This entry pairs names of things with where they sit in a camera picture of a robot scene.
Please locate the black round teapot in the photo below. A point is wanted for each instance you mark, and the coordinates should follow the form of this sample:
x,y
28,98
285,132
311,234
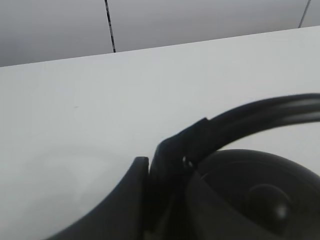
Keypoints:
x,y
198,190

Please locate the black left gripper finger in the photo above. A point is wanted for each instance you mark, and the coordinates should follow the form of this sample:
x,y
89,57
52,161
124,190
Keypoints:
x,y
120,215

